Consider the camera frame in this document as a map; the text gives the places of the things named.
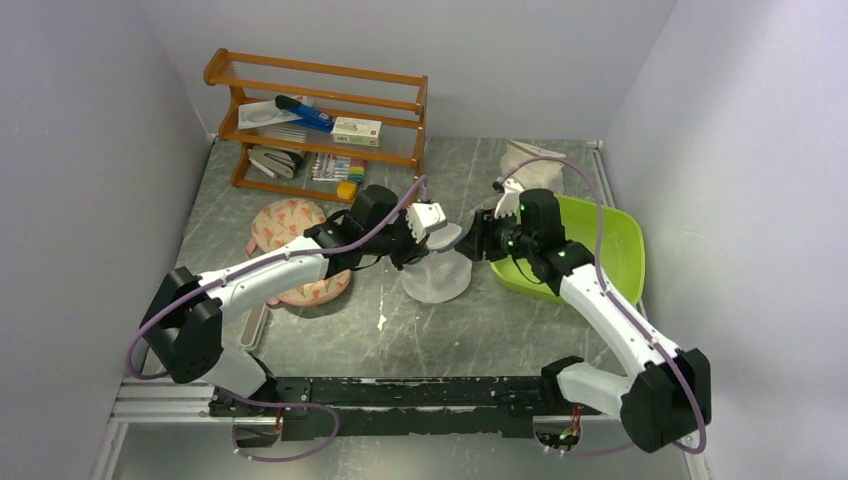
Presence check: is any white mesh laundry bag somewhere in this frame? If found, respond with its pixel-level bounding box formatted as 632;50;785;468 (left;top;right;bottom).
399;223;473;304

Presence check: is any grey black stapler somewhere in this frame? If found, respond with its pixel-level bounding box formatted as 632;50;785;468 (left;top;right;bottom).
247;145;305;179

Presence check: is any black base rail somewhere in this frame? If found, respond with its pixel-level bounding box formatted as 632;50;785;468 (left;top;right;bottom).
210;374;604;442

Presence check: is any lime green plastic basin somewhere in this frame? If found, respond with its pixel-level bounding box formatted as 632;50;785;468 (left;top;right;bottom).
488;193;647;311

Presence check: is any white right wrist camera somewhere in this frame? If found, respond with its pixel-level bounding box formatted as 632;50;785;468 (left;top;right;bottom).
493;178;524;219

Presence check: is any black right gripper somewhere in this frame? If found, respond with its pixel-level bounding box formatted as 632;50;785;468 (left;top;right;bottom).
454;206;536;263

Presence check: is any white paper booklet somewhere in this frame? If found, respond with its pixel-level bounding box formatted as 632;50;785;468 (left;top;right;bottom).
237;100;306;129

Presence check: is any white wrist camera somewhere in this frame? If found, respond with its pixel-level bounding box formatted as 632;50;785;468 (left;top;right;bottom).
406;202;448;243
493;178;524;219

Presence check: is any white green small box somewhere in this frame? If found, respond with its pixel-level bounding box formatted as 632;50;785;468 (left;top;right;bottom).
331;117;382;147

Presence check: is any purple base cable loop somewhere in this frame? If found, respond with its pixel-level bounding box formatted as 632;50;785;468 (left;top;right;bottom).
230;397;342;464

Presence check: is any orange wooden shelf rack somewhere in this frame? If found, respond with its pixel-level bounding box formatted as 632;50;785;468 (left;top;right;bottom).
203;48;429;201

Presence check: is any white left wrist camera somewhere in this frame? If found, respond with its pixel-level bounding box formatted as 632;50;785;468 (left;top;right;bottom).
406;202;448;243

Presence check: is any floral print bra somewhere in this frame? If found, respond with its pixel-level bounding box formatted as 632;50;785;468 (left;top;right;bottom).
245;197;353;308

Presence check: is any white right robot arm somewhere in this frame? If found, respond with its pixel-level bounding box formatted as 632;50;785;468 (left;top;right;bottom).
456;189;711;453

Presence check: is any blue stapler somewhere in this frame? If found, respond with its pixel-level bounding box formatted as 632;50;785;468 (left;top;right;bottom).
275;95;335;133

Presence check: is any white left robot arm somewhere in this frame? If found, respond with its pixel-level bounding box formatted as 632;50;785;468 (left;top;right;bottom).
134;185;446;416

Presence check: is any beige drawstring pouch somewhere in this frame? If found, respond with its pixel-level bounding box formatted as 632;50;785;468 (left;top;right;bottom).
500;140;565;195

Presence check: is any yellow small block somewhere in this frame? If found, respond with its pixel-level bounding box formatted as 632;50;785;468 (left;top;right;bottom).
336;181;359;200

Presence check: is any white flat case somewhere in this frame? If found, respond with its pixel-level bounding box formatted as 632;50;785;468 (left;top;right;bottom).
239;303;270;352

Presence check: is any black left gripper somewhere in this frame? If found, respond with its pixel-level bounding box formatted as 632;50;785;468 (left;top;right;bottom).
363;208;431;271

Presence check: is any coloured marker pack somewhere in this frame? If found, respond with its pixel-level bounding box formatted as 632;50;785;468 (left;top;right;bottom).
311;153;366;183

